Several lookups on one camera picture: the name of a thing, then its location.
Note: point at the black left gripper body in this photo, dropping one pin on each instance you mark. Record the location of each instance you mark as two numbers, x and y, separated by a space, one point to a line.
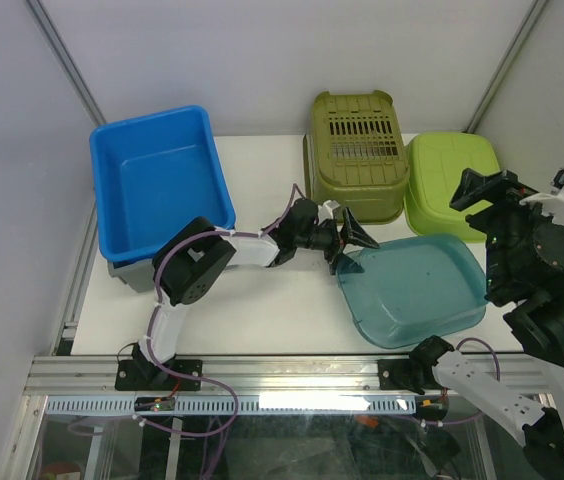
326 240

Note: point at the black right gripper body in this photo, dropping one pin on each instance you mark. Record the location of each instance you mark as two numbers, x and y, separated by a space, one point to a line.
507 219

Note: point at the bright green plastic tub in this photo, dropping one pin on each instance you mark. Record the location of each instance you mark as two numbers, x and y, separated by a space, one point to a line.
437 161

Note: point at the olive green slotted basket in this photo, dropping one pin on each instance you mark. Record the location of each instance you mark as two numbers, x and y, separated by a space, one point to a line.
354 154

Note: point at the clear container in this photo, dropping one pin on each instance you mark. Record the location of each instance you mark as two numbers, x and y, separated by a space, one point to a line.
410 289

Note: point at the blue plastic bin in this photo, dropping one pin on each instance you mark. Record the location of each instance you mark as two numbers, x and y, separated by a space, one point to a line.
152 175

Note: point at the grey plastic crate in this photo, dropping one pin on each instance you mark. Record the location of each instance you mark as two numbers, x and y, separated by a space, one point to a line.
139 276

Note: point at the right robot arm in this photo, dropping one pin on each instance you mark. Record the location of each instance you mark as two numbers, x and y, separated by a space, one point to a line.
525 274

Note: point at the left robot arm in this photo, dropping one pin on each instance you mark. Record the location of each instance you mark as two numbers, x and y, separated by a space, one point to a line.
187 267

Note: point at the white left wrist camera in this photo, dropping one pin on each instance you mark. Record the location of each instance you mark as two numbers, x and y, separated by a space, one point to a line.
328 210

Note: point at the white slotted cable duct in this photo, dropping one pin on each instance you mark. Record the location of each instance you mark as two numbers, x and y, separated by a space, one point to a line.
268 403

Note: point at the aluminium rail frame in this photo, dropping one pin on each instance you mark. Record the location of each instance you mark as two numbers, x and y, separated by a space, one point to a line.
284 328

